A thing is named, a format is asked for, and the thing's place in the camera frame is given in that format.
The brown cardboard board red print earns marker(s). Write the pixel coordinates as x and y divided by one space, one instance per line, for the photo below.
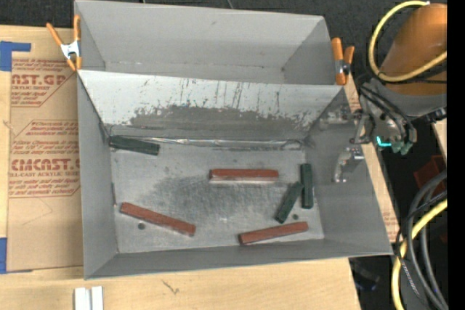
43 192

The grey metal bin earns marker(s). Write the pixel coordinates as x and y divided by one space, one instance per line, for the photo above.
225 109

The red-brown flat block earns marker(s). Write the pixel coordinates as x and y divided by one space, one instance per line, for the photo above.
243 173
273 232
158 218

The black cylinder on white bracket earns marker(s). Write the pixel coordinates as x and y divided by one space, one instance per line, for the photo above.
437 114

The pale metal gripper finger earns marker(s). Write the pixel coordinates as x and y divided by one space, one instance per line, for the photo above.
339 117
345 165

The dark green flat block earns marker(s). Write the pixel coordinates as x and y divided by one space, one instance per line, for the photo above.
134 145
288 202
307 185

